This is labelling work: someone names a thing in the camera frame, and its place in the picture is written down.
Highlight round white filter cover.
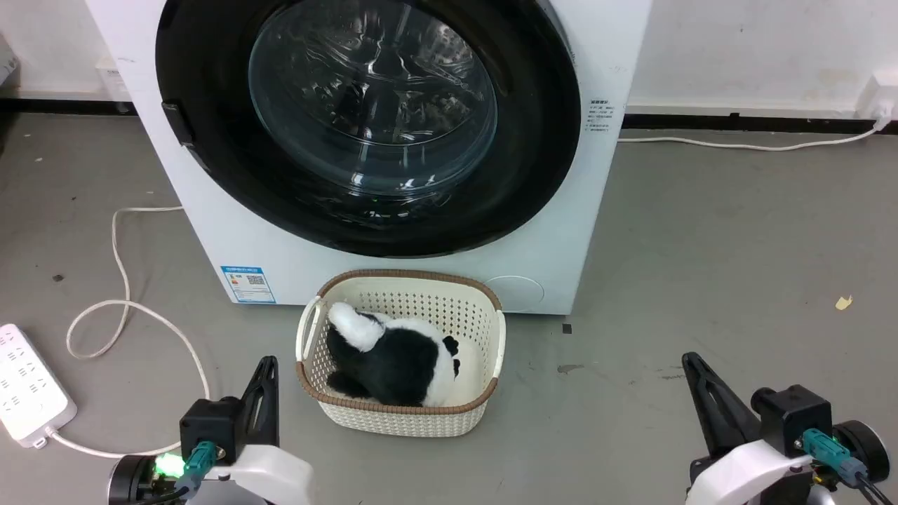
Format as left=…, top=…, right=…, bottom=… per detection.
left=483, top=275, right=545, bottom=314

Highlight teal left camera connector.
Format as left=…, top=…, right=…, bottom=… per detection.
left=175, top=440, right=220, bottom=493

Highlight white wall socket box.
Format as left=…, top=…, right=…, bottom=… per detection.
left=855, top=69, right=898, bottom=131

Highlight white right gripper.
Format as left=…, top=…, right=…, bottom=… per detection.
left=681, top=352, right=816, bottom=505

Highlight black and white panda plush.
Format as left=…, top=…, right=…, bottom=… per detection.
left=326, top=302, right=462, bottom=408

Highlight blue energy label sticker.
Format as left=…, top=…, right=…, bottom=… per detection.
left=220, top=265, right=276, bottom=305

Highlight white power strip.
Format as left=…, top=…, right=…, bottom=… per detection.
left=0, top=323, right=78, bottom=449

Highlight teal right camera connector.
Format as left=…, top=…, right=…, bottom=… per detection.
left=800, top=429, right=869, bottom=487

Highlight cream plastic laundry basket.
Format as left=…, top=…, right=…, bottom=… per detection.
left=295, top=269, right=507, bottom=438

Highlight white power strip cable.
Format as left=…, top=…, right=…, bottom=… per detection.
left=46, top=206, right=211, bottom=459

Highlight round black glass washer door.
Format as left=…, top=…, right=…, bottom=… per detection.
left=155, top=0, right=582, bottom=259

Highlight grey object at wall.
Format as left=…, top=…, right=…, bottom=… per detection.
left=0, top=34, right=20, bottom=88

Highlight white front-load washing machine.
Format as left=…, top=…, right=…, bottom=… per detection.
left=84, top=0, right=654, bottom=316

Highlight teal camera connector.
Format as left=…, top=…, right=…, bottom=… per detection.
left=800, top=429, right=869, bottom=487
left=175, top=440, right=220, bottom=493

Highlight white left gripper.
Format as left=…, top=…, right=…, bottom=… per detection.
left=188, top=356, right=314, bottom=505

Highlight white washer power cable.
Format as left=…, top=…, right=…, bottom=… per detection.
left=617, top=119, right=890, bottom=152

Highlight white text label sticker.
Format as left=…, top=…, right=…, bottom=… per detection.
left=587, top=99, right=616, bottom=134

